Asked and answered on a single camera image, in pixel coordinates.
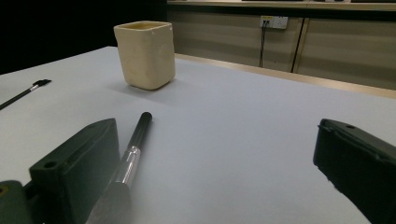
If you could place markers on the dark curtain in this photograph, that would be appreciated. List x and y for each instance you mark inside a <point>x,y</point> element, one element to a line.
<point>62,28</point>

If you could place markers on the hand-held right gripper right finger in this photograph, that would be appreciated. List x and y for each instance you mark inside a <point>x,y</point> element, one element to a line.
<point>361,165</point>

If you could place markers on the cream square cup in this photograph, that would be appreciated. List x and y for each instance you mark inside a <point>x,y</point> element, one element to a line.
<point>146,56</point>

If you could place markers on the light wooden table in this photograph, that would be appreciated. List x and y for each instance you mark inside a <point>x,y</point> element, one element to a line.
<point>280,74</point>

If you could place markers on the white wall socket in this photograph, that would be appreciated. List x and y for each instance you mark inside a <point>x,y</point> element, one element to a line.
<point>275,22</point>

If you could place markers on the large black makeup brush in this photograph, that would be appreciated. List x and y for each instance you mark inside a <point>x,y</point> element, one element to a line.
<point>129,165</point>

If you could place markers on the white table sheet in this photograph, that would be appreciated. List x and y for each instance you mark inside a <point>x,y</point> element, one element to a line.
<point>233,140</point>

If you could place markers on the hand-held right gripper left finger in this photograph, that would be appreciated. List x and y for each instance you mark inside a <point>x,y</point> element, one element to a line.
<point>77,165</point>

